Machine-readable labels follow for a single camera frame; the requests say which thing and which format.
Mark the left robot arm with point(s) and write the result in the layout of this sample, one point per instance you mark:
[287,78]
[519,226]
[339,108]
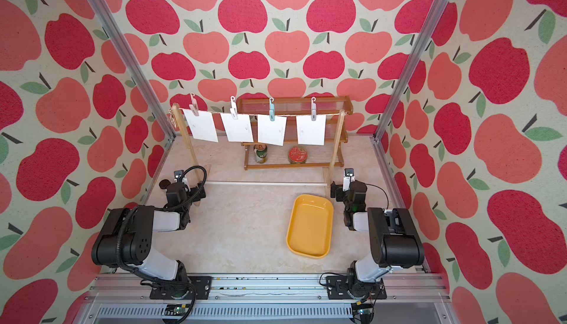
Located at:
[125,241]

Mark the yellow plastic tray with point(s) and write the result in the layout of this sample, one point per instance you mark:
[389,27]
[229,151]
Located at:
[310,228]

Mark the pink clothespin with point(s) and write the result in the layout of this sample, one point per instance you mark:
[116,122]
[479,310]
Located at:
[194,108]

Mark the wooden shelf rack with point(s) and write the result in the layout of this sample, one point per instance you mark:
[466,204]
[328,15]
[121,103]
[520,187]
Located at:
[325,103]

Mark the right aluminium frame post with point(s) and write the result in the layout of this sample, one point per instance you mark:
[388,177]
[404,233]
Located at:
[422,41]

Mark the wooden string stand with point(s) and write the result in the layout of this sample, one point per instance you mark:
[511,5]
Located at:
[291,108]

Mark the teal clothespin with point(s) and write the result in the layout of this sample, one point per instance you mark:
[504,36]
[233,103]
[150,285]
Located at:
[272,110]

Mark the round red tin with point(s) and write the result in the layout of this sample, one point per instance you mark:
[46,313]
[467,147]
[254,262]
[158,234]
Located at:
[297,155]

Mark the white clothespin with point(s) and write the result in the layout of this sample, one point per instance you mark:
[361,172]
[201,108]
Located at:
[233,109]

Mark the white postcard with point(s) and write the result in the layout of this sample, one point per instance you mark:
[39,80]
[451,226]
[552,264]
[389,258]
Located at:
[202,126]
[237,128]
[271,130]
[311,132]

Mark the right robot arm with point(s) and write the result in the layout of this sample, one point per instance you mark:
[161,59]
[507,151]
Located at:
[394,241]

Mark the left aluminium frame post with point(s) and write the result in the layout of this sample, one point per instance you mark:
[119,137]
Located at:
[107,20]

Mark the glass jar black lid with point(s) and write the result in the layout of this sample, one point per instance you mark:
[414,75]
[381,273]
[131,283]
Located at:
[163,184]

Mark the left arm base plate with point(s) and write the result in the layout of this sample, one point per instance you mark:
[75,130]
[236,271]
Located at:
[196,288]

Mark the grey clothespin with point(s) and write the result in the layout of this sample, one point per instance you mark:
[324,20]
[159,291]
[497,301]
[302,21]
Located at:
[313,109]

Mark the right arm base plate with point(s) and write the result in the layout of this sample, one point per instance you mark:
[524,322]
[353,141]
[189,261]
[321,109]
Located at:
[340,287]

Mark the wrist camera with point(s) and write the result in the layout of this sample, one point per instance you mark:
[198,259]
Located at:
[348,179]
[179,175]

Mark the aluminium frame post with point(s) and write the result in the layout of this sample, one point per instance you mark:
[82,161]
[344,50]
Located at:
[107,20]
[422,41]

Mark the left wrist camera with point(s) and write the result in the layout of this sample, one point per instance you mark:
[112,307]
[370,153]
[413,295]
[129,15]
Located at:
[179,175]

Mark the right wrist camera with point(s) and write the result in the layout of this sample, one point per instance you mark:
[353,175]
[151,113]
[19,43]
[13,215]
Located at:
[348,179]

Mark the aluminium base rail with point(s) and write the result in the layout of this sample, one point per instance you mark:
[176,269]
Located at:
[268,298]

